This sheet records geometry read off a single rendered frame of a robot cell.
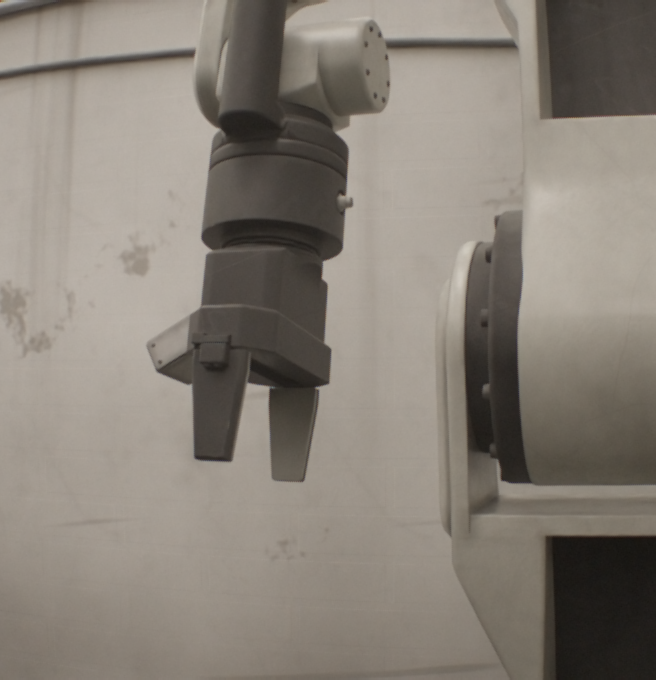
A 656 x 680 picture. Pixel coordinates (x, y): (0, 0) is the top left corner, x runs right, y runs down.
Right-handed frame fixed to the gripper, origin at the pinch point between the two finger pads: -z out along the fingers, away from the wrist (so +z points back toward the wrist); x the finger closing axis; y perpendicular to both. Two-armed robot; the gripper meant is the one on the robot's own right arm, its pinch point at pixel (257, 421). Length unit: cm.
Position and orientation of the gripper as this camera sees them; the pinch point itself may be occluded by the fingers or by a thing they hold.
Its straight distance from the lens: 57.1
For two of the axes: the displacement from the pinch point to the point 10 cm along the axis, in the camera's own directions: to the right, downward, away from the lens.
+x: -3.4, -2.3, -9.1
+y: 9.4, -0.2, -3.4
